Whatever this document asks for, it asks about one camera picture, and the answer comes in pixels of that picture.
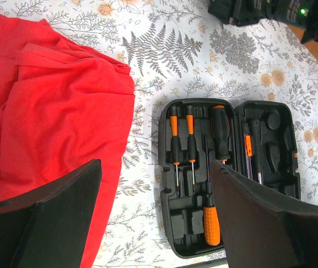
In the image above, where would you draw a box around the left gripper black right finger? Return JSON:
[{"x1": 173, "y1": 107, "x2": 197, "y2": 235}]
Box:
[{"x1": 211, "y1": 160, "x2": 306, "y2": 267}]

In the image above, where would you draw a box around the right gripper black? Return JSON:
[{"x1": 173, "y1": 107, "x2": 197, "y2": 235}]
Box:
[{"x1": 208, "y1": 0, "x2": 276, "y2": 27}]

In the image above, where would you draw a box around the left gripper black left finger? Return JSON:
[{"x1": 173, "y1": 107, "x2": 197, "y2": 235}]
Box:
[{"x1": 11, "y1": 159, "x2": 102, "y2": 267}]

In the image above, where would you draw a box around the black plastic tool case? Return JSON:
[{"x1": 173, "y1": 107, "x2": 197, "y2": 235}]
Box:
[{"x1": 158, "y1": 98, "x2": 301, "y2": 259}]

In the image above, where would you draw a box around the small orange precision screwdriver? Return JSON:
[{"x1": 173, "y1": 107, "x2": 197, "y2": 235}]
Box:
[{"x1": 244, "y1": 126, "x2": 253, "y2": 180}]

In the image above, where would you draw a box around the black orange screwdriver large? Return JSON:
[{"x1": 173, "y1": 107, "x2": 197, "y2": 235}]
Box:
[{"x1": 211, "y1": 104, "x2": 230, "y2": 164}]

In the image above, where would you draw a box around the thin black precision screwdriver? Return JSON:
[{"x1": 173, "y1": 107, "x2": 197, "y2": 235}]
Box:
[{"x1": 169, "y1": 106, "x2": 181, "y2": 197}]

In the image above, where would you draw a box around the small black orange screwdriver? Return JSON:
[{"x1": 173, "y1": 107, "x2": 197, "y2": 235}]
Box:
[{"x1": 186, "y1": 105, "x2": 196, "y2": 186}]

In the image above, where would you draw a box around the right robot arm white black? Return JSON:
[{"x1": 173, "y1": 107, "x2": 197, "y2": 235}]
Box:
[{"x1": 208, "y1": 0, "x2": 318, "y2": 44}]

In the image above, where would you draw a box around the red cloth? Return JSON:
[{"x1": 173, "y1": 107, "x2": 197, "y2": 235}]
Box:
[{"x1": 0, "y1": 15, "x2": 135, "y2": 267}]

